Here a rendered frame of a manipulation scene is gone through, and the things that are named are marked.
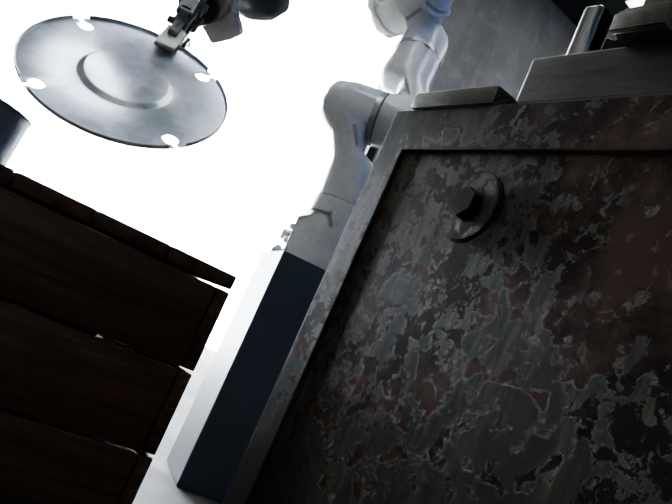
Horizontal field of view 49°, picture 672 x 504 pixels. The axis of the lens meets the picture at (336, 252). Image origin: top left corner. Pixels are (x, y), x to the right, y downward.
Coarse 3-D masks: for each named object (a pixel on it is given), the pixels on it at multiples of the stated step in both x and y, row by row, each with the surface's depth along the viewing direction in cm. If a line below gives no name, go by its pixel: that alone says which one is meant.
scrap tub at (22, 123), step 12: (0, 108) 127; (12, 108) 129; (0, 120) 128; (12, 120) 131; (24, 120) 135; (0, 132) 129; (12, 132) 132; (24, 132) 139; (0, 144) 131; (12, 144) 135; (0, 156) 132
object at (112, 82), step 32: (32, 32) 101; (64, 32) 104; (96, 32) 108; (128, 32) 111; (32, 64) 96; (64, 64) 99; (96, 64) 101; (128, 64) 104; (160, 64) 109; (192, 64) 112; (32, 96) 92; (64, 96) 95; (96, 96) 97; (128, 96) 99; (160, 96) 102; (192, 96) 107; (224, 96) 109; (96, 128) 93; (128, 128) 96; (160, 128) 98; (192, 128) 101
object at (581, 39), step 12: (588, 12) 85; (600, 12) 84; (588, 24) 84; (600, 24) 84; (576, 36) 85; (588, 36) 84; (600, 36) 85; (576, 48) 84; (588, 48) 84; (600, 48) 85
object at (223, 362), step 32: (288, 256) 134; (256, 288) 140; (288, 288) 134; (256, 320) 132; (288, 320) 134; (224, 352) 140; (256, 352) 132; (288, 352) 134; (224, 384) 130; (256, 384) 132; (192, 416) 141; (224, 416) 130; (256, 416) 132; (192, 448) 129; (224, 448) 130; (192, 480) 128; (224, 480) 130
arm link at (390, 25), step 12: (372, 0) 165; (384, 0) 160; (372, 12) 164; (384, 12) 163; (396, 12) 160; (372, 24) 168; (384, 24) 165; (396, 24) 163; (384, 36) 168; (396, 36) 169
